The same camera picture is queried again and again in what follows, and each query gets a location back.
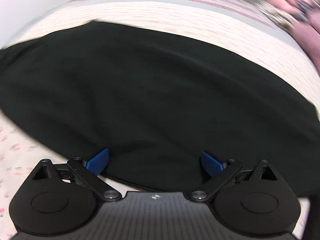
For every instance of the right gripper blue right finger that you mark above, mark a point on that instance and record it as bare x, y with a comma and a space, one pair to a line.
211, 164

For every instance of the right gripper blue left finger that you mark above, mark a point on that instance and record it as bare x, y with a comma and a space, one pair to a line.
98, 161

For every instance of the black pants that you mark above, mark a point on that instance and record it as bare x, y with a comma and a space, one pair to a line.
157, 101

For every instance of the cherry print bed sheet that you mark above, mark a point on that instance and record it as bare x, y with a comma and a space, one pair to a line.
67, 201

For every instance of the pink folded clothes pile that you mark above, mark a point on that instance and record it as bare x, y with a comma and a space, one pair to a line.
299, 18

